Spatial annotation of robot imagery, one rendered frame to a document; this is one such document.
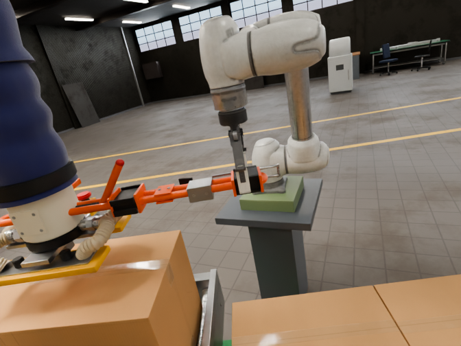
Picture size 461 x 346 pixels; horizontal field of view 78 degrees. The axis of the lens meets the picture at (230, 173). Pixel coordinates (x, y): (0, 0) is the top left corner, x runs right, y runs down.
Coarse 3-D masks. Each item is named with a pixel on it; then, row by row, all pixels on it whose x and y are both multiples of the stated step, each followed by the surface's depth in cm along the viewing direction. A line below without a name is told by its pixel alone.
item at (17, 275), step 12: (60, 252) 79; (72, 252) 82; (96, 252) 81; (108, 252) 83; (12, 264) 82; (48, 264) 79; (60, 264) 78; (72, 264) 77; (84, 264) 76; (96, 264) 76; (0, 276) 78; (12, 276) 78; (24, 276) 77; (36, 276) 76; (48, 276) 76; (60, 276) 76
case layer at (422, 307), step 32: (352, 288) 119; (384, 288) 116; (416, 288) 113; (448, 288) 111; (256, 320) 113; (288, 320) 111; (320, 320) 108; (352, 320) 106; (384, 320) 104; (416, 320) 101; (448, 320) 99
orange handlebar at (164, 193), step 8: (264, 176) 79; (72, 184) 104; (184, 184) 84; (216, 184) 83; (224, 184) 79; (144, 192) 84; (152, 192) 84; (160, 192) 81; (168, 192) 80; (176, 192) 80; (184, 192) 80; (88, 200) 86; (96, 200) 85; (144, 200) 80; (152, 200) 80; (160, 200) 81; (168, 200) 81; (72, 208) 83; (80, 208) 82; (88, 208) 82; (96, 208) 81; (104, 208) 81; (8, 216) 87; (0, 224) 83; (8, 224) 83
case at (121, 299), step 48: (144, 240) 107; (0, 288) 95; (48, 288) 91; (96, 288) 86; (144, 288) 83; (192, 288) 113; (0, 336) 78; (48, 336) 77; (96, 336) 76; (144, 336) 75; (192, 336) 104
